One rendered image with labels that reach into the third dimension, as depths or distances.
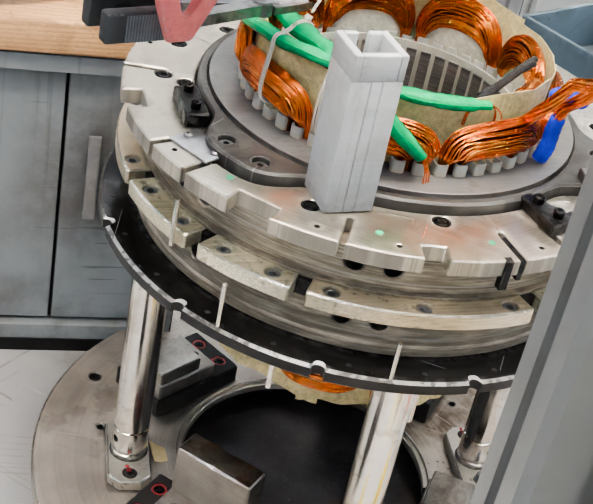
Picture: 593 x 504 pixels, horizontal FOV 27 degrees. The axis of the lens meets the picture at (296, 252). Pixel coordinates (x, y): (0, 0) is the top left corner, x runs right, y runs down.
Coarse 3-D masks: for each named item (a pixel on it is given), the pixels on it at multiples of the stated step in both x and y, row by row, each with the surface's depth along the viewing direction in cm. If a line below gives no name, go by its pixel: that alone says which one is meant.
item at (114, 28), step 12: (108, 12) 59; (120, 12) 59; (132, 12) 59; (144, 12) 60; (156, 12) 60; (108, 24) 59; (120, 24) 59; (132, 24) 60; (144, 24) 60; (156, 24) 60; (108, 36) 59; (120, 36) 60; (132, 36) 60; (144, 36) 60; (156, 36) 61
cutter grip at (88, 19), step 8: (88, 0) 60; (96, 0) 60; (104, 0) 61; (112, 0) 61; (120, 0) 61; (128, 0) 61; (136, 0) 62; (144, 0) 62; (152, 0) 62; (88, 8) 60; (96, 8) 61; (104, 8) 61; (88, 16) 61; (96, 16) 61; (88, 24) 61; (96, 24) 61
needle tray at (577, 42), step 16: (528, 16) 100; (544, 16) 101; (560, 16) 102; (576, 16) 104; (592, 16) 105; (544, 32) 98; (560, 32) 104; (576, 32) 105; (592, 32) 107; (560, 48) 97; (576, 48) 96; (592, 48) 107; (560, 64) 98; (576, 64) 97; (592, 64) 95
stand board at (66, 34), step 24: (0, 0) 85; (24, 0) 86; (48, 0) 86; (72, 0) 87; (0, 24) 83; (24, 24) 83; (48, 24) 84; (72, 24) 84; (0, 48) 84; (24, 48) 84; (48, 48) 85; (72, 48) 85; (96, 48) 85; (120, 48) 86
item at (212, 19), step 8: (248, 0) 65; (216, 8) 63; (224, 8) 63; (232, 8) 63; (240, 8) 64; (248, 8) 64; (256, 8) 64; (208, 16) 62; (216, 16) 63; (224, 16) 63; (232, 16) 63; (240, 16) 64; (248, 16) 64; (256, 16) 65; (208, 24) 62
